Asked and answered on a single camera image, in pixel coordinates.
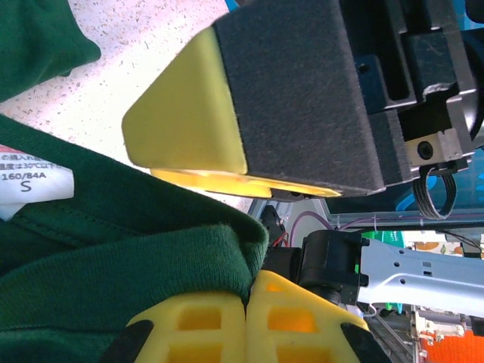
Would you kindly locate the dark green t-shirt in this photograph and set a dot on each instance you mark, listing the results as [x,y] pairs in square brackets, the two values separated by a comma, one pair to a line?
[113,264]

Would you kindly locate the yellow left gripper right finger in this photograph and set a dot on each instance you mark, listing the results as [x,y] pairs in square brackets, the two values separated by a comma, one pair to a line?
[295,325]

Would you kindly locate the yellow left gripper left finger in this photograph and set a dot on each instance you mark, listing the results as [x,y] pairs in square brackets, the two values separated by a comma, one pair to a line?
[196,332]

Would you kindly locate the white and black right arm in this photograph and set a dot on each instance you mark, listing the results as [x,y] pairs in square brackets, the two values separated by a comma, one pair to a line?
[416,280]

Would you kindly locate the white t-shirt size label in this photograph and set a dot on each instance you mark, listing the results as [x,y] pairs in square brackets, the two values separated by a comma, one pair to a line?
[34,181]

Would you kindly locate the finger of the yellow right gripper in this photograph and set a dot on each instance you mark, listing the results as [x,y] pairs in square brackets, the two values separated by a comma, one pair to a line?
[234,185]
[264,106]

